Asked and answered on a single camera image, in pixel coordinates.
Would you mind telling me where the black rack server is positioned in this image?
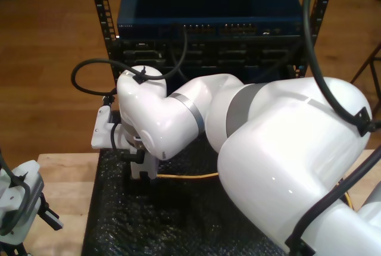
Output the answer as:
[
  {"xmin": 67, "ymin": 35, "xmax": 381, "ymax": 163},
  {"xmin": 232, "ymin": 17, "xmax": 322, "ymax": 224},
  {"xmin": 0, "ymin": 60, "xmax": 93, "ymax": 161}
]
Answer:
[{"xmin": 108, "ymin": 39, "xmax": 310, "ymax": 69}]

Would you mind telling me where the black bubble wrap mat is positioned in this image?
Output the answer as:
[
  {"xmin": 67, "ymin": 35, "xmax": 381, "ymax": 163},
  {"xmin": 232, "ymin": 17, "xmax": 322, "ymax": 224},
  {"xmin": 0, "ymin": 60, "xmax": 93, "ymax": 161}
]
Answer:
[{"xmin": 82, "ymin": 139, "xmax": 298, "ymax": 256}]

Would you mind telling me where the dark wooden chair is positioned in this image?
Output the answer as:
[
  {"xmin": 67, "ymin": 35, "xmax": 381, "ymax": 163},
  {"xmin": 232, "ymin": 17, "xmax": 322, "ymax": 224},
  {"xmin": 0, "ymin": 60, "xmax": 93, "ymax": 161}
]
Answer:
[{"xmin": 349, "ymin": 41, "xmax": 381, "ymax": 105}]

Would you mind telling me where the blue network switch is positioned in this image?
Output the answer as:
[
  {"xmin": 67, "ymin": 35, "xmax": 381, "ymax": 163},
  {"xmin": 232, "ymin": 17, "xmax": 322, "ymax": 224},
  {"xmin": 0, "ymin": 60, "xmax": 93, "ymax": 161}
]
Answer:
[{"xmin": 116, "ymin": 0, "xmax": 307, "ymax": 40}]

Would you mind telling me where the grey camera cable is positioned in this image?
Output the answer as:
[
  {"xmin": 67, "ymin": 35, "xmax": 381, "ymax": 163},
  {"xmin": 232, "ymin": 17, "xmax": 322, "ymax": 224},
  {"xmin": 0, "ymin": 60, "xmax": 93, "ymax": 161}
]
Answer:
[{"xmin": 0, "ymin": 148, "xmax": 30, "ymax": 236}]

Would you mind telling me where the black perforated rack post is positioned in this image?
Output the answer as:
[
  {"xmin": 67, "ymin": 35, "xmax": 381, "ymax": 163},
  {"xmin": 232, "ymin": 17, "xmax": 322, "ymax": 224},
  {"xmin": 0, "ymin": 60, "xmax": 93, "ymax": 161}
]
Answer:
[
  {"xmin": 87, "ymin": 0, "xmax": 127, "ymax": 90},
  {"xmin": 293, "ymin": 0, "xmax": 339, "ymax": 78}
]

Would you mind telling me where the yellow network cable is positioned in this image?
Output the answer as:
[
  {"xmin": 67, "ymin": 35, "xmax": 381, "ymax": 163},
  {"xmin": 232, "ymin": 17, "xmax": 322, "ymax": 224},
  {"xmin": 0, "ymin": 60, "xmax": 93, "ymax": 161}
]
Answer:
[{"xmin": 156, "ymin": 172, "xmax": 355, "ymax": 211}]

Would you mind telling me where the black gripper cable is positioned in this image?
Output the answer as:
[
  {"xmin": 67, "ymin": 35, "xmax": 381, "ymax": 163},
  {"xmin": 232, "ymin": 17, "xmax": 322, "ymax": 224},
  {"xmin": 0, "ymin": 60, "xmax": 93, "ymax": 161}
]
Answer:
[{"xmin": 110, "ymin": 121, "xmax": 146, "ymax": 164}]

